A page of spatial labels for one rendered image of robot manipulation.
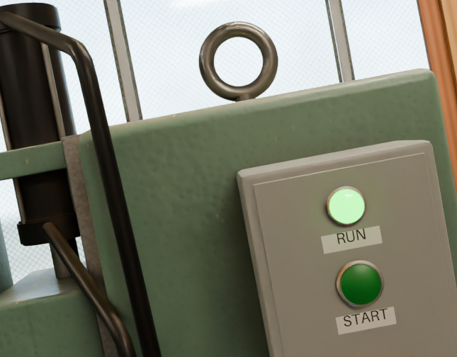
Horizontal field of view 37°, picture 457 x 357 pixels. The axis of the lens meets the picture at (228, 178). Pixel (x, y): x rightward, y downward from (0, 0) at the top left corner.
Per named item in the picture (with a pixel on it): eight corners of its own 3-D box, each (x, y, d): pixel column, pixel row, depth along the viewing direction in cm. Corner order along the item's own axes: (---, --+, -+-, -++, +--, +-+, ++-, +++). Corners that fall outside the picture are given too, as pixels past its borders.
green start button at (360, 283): (340, 310, 34) (331, 264, 34) (386, 302, 34) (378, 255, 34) (342, 314, 34) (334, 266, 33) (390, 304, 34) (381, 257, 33)
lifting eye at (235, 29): (207, 115, 52) (191, 30, 51) (285, 100, 52) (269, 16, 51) (207, 114, 50) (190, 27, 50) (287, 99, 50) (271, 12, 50)
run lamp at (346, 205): (329, 229, 34) (322, 190, 34) (368, 221, 34) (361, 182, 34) (331, 230, 33) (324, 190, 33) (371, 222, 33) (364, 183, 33)
